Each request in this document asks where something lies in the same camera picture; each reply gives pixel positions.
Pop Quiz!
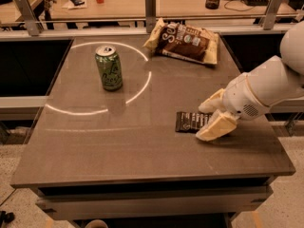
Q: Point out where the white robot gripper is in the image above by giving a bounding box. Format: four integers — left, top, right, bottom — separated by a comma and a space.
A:
196, 73, 270, 142

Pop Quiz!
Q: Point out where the black rxbar chocolate bar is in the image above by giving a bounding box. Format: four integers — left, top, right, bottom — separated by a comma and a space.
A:
175, 111, 211, 133

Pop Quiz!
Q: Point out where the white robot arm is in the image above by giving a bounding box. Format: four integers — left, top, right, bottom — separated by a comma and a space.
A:
196, 22, 304, 142

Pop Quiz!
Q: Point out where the green soda can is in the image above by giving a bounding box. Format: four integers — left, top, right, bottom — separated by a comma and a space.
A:
95, 45, 123, 91

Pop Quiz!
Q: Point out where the brown and yellow snack bag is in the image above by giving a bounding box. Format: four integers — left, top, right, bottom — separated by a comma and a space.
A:
143, 19, 219, 66

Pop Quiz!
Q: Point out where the table drawer front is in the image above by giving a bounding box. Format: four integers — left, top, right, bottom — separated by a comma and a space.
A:
36, 185, 273, 220

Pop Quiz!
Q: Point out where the black mesh cup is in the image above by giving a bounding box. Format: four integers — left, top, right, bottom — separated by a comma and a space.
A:
205, 0, 220, 10

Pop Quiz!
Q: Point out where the right metal rail bracket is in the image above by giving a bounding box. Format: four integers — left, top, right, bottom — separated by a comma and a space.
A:
261, 0, 283, 30

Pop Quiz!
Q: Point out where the metal rail bracket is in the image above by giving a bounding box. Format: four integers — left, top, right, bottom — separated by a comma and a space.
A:
145, 0, 156, 33
261, 0, 283, 30
14, 0, 42, 36

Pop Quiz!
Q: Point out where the middle metal rail bracket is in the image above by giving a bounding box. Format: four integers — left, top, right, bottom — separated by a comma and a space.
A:
145, 0, 156, 33

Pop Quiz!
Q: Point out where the left metal rail bracket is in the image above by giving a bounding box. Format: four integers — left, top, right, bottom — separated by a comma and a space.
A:
14, 0, 42, 36

